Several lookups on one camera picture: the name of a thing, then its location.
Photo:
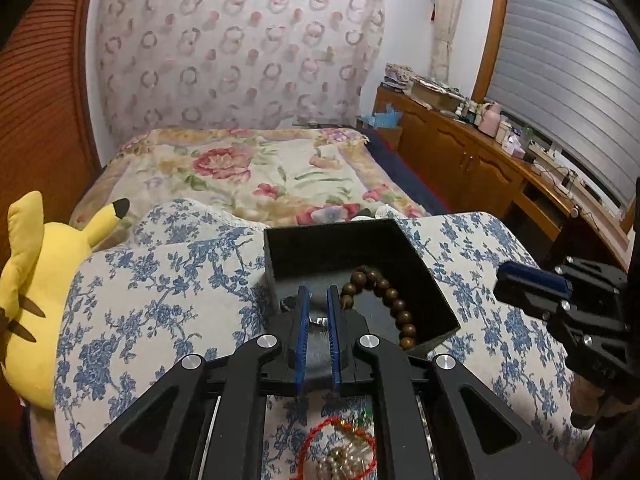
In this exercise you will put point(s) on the blue floral tablecloth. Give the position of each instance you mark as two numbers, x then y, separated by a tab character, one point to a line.
165	300

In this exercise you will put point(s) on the wooden side cabinet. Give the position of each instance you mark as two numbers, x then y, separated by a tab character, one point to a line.
465	160

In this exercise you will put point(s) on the flat cardboard box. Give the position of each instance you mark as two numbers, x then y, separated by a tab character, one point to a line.
435	94

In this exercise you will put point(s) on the white jar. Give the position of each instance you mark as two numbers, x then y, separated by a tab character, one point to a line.
503	130

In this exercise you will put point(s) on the floral bed blanket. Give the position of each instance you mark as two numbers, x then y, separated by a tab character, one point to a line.
250	170

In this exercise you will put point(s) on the red hanging tassel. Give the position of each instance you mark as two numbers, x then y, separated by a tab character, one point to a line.
434	12

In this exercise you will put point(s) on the yellow plush toy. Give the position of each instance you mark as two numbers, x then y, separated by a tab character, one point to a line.
35	310

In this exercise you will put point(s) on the black jewelry box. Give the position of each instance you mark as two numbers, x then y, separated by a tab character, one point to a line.
325	255

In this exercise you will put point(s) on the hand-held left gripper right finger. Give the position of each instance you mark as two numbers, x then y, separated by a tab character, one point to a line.
334	345

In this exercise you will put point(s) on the small cosmetic bottles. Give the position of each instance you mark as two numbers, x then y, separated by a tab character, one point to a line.
466	111

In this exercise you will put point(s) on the beige window curtain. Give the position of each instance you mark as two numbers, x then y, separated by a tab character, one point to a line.
447	20

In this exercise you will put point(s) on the pink thermos jug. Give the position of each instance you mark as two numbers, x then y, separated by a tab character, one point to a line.
489	120

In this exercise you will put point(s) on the cardboard box with blue paper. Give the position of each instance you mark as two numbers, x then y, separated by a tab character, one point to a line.
382	125

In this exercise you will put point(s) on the white power strip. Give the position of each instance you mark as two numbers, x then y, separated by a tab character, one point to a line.
545	152

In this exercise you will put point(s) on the stack of papers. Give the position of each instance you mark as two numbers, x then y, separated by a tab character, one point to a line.
397	77

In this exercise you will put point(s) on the grey window blind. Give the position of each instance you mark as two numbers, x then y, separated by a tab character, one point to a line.
565	75

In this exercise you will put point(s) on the dark blue bed sheet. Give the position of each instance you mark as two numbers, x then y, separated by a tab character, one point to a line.
405	170

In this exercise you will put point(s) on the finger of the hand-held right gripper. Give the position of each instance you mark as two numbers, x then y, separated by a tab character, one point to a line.
525	302
532	277

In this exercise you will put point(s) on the circle pattern curtain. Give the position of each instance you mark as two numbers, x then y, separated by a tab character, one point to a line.
240	45

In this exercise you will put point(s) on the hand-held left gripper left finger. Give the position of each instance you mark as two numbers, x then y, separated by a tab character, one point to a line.
302	345

